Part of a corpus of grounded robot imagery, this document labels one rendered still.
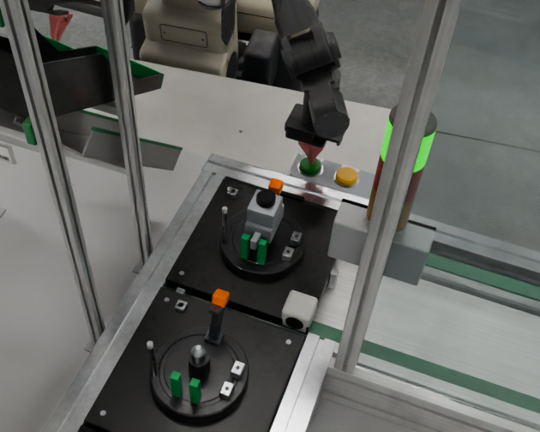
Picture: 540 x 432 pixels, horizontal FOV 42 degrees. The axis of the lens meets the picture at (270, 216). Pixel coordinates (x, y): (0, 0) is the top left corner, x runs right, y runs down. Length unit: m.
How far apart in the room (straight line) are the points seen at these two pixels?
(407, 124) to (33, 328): 0.77
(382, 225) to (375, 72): 2.37
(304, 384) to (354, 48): 2.38
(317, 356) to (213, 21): 0.97
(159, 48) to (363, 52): 1.57
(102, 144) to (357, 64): 2.24
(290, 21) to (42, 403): 0.70
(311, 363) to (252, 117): 0.66
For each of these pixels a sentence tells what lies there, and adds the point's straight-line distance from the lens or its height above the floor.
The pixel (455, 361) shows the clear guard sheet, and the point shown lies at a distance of 0.99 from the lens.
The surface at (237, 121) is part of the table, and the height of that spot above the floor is 0.86.
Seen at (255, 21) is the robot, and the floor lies 0.74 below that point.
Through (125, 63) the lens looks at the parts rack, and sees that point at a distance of 0.96.
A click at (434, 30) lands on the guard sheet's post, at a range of 0.64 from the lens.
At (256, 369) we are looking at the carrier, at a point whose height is 0.97.
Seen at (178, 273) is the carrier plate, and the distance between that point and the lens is 1.14.
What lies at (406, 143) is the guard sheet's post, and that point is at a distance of 0.72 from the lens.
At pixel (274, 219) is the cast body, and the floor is 1.07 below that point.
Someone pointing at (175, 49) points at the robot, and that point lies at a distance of 1.84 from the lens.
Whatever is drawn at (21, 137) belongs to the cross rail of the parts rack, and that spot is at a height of 1.31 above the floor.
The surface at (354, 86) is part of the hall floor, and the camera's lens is 3.06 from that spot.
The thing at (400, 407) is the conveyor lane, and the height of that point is 0.92.
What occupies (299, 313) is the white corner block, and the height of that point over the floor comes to 0.99.
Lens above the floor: 1.89
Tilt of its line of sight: 49 degrees down
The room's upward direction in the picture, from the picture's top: 4 degrees clockwise
